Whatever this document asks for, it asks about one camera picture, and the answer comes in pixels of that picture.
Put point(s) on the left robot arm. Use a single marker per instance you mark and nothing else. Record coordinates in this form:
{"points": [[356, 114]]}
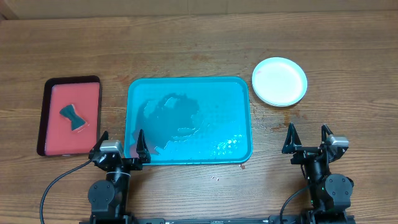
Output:
{"points": [[108, 197]]}

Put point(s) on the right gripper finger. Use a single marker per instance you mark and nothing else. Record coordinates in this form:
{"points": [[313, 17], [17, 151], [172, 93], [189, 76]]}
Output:
{"points": [[327, 135], [292, 141]]}

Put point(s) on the light blue plate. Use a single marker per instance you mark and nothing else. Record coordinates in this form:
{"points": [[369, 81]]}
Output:
{"points": [[279, 82]]}

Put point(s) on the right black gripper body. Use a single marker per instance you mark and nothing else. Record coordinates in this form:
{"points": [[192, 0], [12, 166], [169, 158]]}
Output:
{"points": [[305, 154]]}

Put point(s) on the teal plastic tray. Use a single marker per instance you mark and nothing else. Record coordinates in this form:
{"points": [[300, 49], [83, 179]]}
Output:
{"points": [[197, 120]]}

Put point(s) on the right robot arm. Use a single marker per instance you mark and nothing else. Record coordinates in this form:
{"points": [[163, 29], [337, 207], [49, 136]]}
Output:
{"points": [[330, 194]]}

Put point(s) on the dark tray with red liquid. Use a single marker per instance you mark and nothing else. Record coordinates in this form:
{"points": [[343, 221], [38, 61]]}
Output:
{"points": [[55, 137]]}

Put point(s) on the green scouring sponge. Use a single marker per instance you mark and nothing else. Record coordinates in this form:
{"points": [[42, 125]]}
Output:
{"points": [[69, 112]]}

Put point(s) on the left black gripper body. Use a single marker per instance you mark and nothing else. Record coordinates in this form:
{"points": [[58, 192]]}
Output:
{"points": [[130, 165]]}

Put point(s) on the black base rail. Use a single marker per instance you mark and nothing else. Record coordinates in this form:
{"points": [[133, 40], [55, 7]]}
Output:
{"points": [[273, 219]]}

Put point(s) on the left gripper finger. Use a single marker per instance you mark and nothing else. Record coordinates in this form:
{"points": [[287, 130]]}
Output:
{"points": [[142, 149], [96, 147]]}

